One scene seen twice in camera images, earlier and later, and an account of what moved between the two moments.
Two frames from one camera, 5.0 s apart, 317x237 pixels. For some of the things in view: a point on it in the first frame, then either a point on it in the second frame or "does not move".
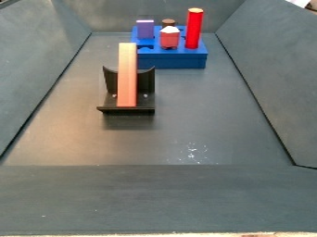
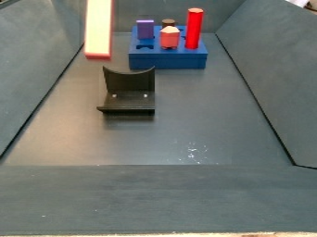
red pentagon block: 171,37 does not move
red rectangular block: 126,74 → 98,29
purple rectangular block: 145,29 does not move
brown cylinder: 168,22 does not move
